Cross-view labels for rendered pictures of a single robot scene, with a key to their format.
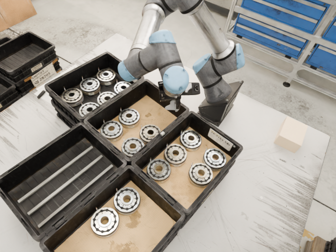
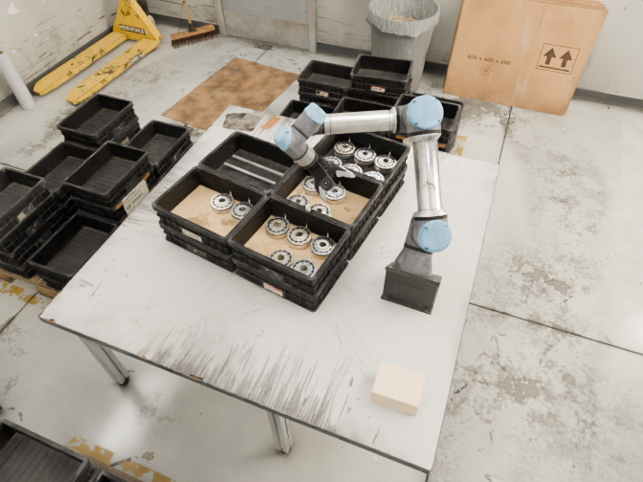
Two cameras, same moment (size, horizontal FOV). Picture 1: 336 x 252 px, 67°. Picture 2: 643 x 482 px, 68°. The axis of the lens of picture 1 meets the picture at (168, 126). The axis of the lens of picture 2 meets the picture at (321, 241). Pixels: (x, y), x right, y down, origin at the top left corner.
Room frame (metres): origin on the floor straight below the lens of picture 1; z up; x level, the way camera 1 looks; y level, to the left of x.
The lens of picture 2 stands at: (0.59, -1.35, 2.31)
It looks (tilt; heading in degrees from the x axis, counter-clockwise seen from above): 49 degrees down; 86
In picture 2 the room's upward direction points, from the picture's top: 1 degrees counter-clockwise
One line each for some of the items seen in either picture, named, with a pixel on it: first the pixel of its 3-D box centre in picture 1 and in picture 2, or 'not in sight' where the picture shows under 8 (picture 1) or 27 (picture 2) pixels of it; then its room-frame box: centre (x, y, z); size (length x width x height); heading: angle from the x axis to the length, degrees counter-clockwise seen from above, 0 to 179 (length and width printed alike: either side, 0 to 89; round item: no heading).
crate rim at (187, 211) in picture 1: (189, 156); (289, 236); (0.55, -0.11, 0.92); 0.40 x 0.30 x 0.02; 145
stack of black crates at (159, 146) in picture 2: not in sight; (160, 162); (-0.29, 1.17, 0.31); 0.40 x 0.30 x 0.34; 64
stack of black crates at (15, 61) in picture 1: (30, 73); (420, 140); (1.43, 1.15, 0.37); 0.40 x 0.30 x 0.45; 154
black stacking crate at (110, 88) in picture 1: (97, 90); (358, 161); (0.89, 0.39, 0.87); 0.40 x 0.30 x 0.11; 145
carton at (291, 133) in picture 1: (290, 134); (398, 387); (0.89, -0.68, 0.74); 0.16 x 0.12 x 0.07; 155
